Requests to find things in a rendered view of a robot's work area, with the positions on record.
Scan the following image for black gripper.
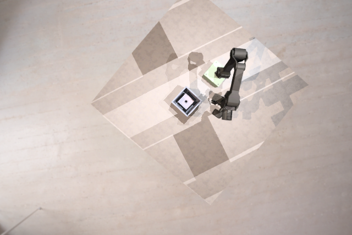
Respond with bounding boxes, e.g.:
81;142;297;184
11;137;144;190
212;91;228;119

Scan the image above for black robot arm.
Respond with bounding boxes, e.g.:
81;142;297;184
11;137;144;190
211;48;249;121

